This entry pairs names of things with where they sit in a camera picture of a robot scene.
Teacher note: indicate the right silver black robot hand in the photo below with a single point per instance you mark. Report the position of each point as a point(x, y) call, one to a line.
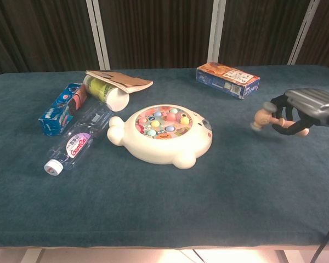
point(315, 105)

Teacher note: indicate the white partition post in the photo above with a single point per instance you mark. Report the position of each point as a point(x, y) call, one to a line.
point(216, 33)
point(303, 33)
point(98, 33)

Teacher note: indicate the small wooden toy hammer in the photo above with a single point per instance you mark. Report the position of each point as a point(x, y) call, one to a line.
point(263, 117)

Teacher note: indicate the clear plastic water bottle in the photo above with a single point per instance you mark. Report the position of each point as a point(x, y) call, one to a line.
point(79, 142)

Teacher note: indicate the green white paper cup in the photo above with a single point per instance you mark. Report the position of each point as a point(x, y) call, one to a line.
point(104, 91)

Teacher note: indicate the cream whack-a-mole toy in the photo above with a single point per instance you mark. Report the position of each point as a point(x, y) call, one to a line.
point(164, 142)

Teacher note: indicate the kraft spiral notebook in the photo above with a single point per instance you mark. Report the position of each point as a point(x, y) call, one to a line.
point(123, 80)

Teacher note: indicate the orange blue biscuit box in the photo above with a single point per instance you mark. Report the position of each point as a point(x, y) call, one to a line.
point(230, 79)

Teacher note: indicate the blue Oreo cookie box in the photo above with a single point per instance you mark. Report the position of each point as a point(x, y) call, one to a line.
point(60, 112)

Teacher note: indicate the blue table cloth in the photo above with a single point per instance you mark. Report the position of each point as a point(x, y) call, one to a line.
point(153, 205)

